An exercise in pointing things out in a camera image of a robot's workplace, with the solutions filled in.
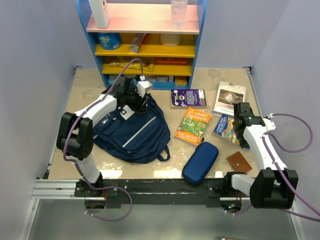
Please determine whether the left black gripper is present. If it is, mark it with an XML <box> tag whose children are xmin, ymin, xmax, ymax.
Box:
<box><xmin>124</xmin><ymin>87</ymin><xmax>149</xmax><ymax>114</ymax></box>

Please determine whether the blue Treehouse book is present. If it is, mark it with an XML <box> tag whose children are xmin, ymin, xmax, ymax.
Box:
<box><xmin>213</xmin><ymin>114</ymin><xmax>240</xmax><ymax>146</ymax></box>

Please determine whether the brown leather wallet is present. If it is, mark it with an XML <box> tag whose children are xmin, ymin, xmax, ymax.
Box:
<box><xmin>226</xmin><ymin>151</ymin><xmax>253</xmax><ymax>174</ymax></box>

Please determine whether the navy blue student backpack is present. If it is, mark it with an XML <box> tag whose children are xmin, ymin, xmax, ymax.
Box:
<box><xmin>93</xmin><ymin>93</ymin><xmax>171</xmax><ymax>164</ymax></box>

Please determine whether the blue zippered pencil case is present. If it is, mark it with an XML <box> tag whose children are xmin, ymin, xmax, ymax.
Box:
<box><xmin>181</xmin><ymin>142</ymin><xmax>219</xmax><ymax>185</ymax></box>

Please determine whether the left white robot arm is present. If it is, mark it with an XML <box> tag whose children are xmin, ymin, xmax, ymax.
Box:
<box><xmin>56</xmin><ymin>76</ymin><xmax>153</xmax><ymax>196</ymax></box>

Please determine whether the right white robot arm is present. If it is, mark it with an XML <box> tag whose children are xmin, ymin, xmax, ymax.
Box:
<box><xmin>222</xmin><ymin>102</ymin><xmax>299</xmax><ymax>210</ymax></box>

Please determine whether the yellow snack bag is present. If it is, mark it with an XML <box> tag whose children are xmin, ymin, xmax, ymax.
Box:
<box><xmin>108</xmin><ymin>56</ymin><xmax>155</xmax><ymax>72</ymax></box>

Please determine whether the white coffee cover book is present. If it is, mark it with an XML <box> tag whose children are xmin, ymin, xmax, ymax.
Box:
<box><xmin>213</xmin><ymin>81</ymin><xmax>247</xmax><ymax>118</ymax></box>

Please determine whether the orange red snack box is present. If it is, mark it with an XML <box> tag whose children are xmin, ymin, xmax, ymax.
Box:
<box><xmin>154</xmin><ymin>57</ymin><xmax>188</xmax><ymax>65</ymax></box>

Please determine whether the silver foil snack packet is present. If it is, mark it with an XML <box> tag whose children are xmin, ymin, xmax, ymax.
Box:
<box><xmin>129</xmin><ymin>33</ymin><xmax>147</xmax><ymax>54</ymax></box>

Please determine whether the orange Treehouse book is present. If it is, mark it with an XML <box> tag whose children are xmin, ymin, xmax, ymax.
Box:
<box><xmin>174</xmin><ymin>107</ymin><xmax>211</xmax><ymax>146</ymax></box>

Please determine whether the blue snack canister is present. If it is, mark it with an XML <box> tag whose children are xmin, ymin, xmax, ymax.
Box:
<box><xmin>97</xmin><ymin>32</ymin><xmax>122</xmax><ymax>51</ymax></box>

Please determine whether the purple paperback book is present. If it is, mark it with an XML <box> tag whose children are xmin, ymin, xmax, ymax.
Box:
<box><xmin>170</xmin><ymin>89</ymin><xmax>207</xmax><ymax>109</ymax></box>

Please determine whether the small boxes bottom shelf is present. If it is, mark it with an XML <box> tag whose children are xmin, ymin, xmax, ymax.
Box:
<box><xmin>104</xmin><ymin>74</ymin><xmax>190</xmax><ymax>89</ymax></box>

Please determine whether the blue colourful shelf unit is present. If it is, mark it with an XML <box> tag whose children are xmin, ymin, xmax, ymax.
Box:
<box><xmin>76</xmin><ymin>0</ymin><xmax>208</xmax><ymax>88</ymax></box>

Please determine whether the cream round container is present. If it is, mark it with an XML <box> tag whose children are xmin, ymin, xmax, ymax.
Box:
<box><xmin>159</xmin><ymin>33</ymin><xmax>181</xmax><ymax>47</ymax></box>

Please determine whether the white rectangular bottle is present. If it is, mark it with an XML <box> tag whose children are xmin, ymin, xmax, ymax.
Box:
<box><xmin>88</xmin><ymin>0</ymin><xmax>110</xmax><ymax>29</ymax></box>

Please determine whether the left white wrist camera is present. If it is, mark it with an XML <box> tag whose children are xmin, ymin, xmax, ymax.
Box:
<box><xmin>136</xmin><ymin>75</ymin><xmax>153</xmax><ymax>98</ymax></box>

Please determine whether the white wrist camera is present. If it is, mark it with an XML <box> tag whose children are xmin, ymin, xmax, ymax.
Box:
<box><xmin>263</xmin><ymin>113</ymin><xmax>276</xmax><ymax>131</ymax></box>
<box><xmin>136</xmin><ymin>75</ymin><xmax>153</xmax><ymax>98</ymax></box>

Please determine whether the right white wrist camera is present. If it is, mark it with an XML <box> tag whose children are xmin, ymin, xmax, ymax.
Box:
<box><xmin>263</xmin><ymin>113</ymin><xmax>276</xmax><ymax>131</ymax></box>

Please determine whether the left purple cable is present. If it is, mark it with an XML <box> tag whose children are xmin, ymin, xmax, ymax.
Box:
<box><xmin>62</xmin><ymin>57</ymin><xmax>145</xmax><ymax>222</ymax></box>

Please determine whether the black metal base plate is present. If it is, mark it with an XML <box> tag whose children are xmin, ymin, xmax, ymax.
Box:
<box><xmin>74</xmin><ymin>178</ymin><xmax>250</xmax><ymax>212</ymax></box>

